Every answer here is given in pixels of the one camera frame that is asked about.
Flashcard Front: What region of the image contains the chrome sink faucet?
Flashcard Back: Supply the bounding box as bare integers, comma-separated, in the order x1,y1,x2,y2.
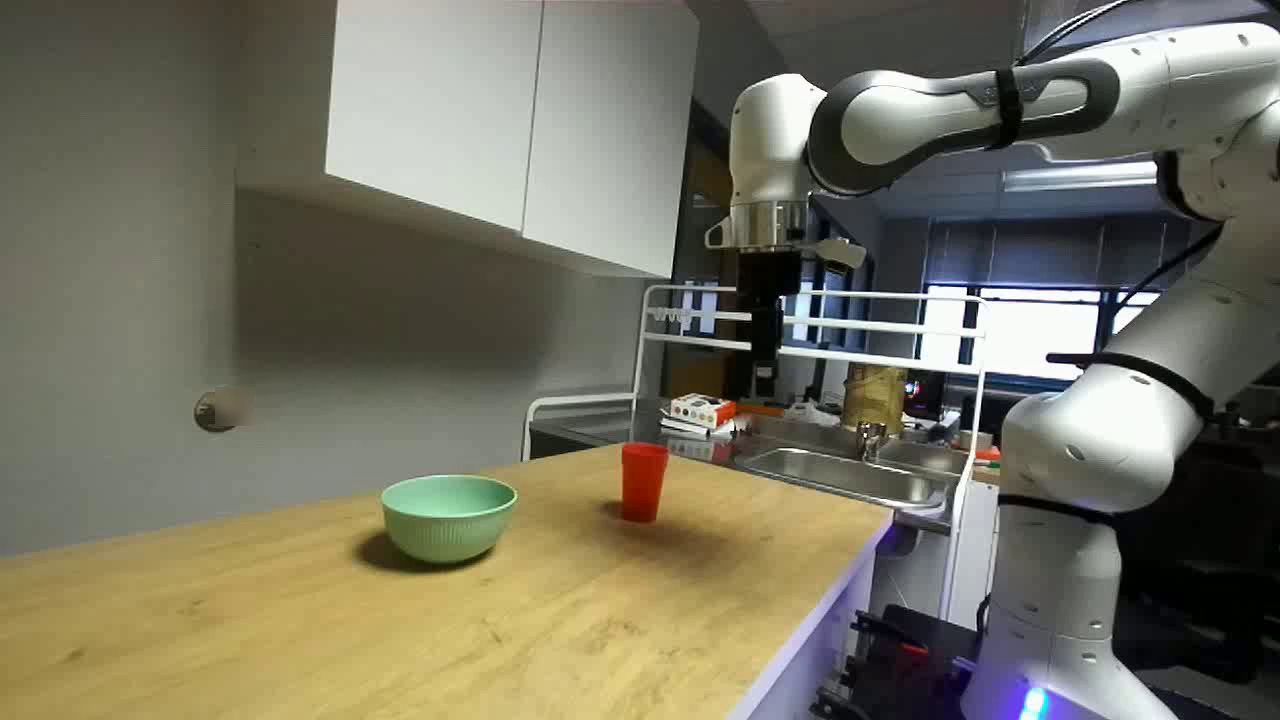
851,420,896,465

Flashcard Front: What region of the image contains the round grey wall knob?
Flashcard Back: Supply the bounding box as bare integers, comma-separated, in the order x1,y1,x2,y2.
191,385,252,435

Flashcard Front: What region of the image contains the red plastic cup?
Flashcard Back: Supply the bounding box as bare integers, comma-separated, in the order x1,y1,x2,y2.
614,440,670,523

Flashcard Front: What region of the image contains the white wire dish rack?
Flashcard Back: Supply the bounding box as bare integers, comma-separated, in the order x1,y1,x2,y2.
515,274,991,630

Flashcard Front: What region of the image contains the black equipment with red parts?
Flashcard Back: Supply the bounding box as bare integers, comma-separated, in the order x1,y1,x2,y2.
813,599,988,720

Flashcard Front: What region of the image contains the white wall cabinet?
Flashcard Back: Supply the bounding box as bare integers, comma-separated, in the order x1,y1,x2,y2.
235,0,704,283

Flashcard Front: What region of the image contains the stainless steel sink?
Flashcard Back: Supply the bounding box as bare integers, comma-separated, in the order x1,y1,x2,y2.
733,440,957,515

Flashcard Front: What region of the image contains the red and white box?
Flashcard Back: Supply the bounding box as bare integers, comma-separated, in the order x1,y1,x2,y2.
657,388,742,440

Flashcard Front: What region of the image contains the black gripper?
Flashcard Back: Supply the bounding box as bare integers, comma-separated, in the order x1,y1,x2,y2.
736,247,804,403

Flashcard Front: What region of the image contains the mint green bowl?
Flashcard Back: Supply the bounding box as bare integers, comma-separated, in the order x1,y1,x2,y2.
381,473,524,567

